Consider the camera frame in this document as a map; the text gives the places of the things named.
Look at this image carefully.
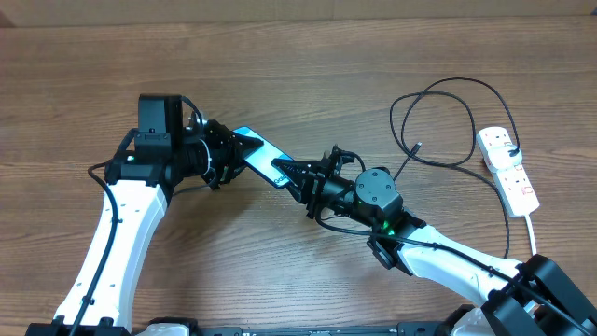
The white power strip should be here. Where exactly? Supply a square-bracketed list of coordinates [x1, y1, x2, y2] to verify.
[477, 127, 540, 217]

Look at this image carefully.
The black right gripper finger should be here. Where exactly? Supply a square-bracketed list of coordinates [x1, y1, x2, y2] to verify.
[271, 158, 321, 185]
[285, 180, 308, 203]

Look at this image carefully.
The Samsung Galaxy smartphone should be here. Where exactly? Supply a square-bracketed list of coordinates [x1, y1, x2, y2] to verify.
[234, 126, 292, 189]

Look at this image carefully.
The white USB charger plug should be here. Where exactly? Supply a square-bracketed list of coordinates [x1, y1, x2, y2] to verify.
[486, 144, 522, 172]

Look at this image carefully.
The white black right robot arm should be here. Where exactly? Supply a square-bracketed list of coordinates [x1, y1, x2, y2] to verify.
[271, 147, 596, 335]

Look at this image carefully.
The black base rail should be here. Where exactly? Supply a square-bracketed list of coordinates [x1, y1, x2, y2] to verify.
[130, 316, 467, 336]

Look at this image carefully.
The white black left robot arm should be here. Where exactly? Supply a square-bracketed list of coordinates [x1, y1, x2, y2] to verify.
[26, 94, 263, 335]

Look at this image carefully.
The white power strip cord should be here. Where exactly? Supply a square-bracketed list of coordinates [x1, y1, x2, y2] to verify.
[524, 214, 538, 258]

